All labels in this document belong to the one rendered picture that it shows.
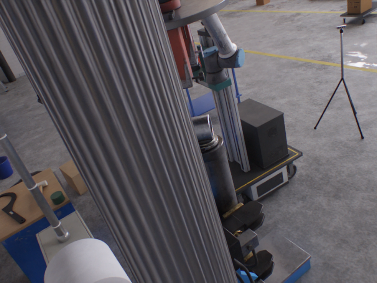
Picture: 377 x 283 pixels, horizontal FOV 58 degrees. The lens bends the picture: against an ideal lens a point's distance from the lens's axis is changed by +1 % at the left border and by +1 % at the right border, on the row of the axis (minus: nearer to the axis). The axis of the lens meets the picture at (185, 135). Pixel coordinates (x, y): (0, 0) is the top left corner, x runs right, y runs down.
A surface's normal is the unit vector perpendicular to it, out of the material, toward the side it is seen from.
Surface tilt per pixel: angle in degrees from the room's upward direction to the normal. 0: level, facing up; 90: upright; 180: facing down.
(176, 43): 90
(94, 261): 26
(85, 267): 11
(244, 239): 0
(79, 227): 0
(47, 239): 0
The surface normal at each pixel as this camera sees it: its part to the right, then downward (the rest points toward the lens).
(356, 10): -0.81, 0.46
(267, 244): -0.25, -0.83
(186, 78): -0.06, 0.52
